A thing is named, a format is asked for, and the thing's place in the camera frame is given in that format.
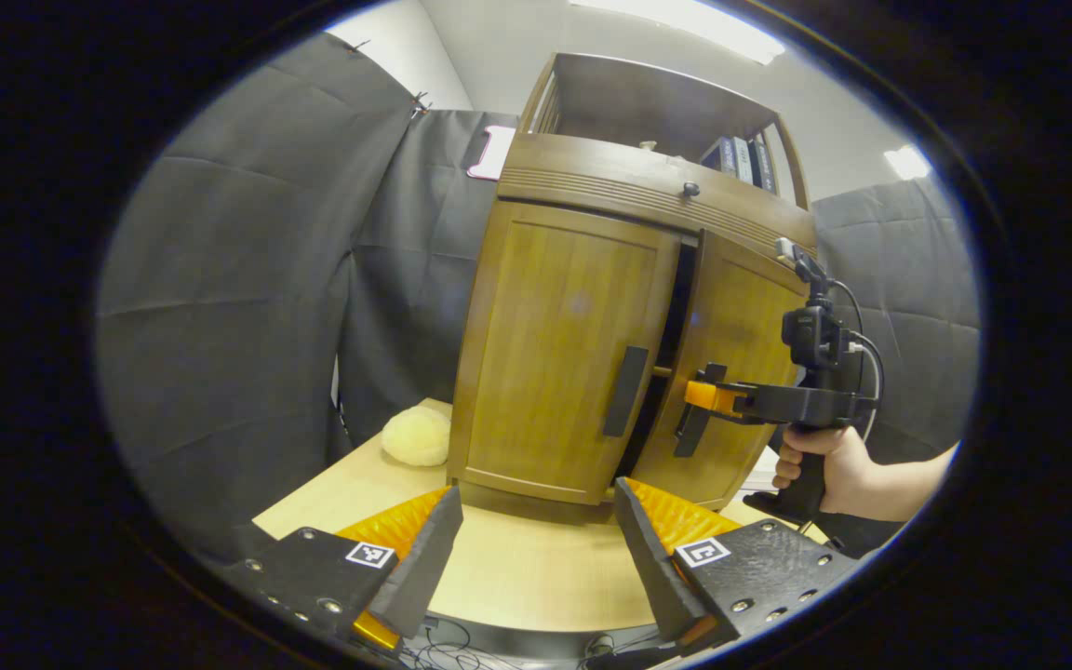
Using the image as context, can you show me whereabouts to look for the cream plush ball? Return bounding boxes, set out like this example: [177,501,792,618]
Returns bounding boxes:
[381,406,452,467]

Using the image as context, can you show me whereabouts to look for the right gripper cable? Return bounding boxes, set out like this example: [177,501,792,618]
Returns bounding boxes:
[829,279,886,443]

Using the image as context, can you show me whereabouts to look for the black backdrop cloth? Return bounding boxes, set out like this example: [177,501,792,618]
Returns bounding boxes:
[94,33,982,564]

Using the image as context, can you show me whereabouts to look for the wooden cabinet door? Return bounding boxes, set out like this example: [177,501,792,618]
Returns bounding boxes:
[629,231,811,511]
[448,200,683,506]

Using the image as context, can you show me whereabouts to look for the small ceiling light panel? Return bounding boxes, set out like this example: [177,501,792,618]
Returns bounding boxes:
[883,144,932,181]

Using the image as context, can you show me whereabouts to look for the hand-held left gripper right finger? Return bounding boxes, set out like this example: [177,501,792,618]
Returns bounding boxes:
[612,477,863,652]

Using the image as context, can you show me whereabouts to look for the black cables under table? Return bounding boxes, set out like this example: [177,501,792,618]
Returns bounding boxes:
[401,619,611,670]

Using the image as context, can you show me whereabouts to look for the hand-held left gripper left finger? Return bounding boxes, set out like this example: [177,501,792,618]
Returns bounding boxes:
[220,484,464,654]

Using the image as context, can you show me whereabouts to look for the wooden double-door shoe cabinet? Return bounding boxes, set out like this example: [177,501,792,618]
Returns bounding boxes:
[448,52,818,524]

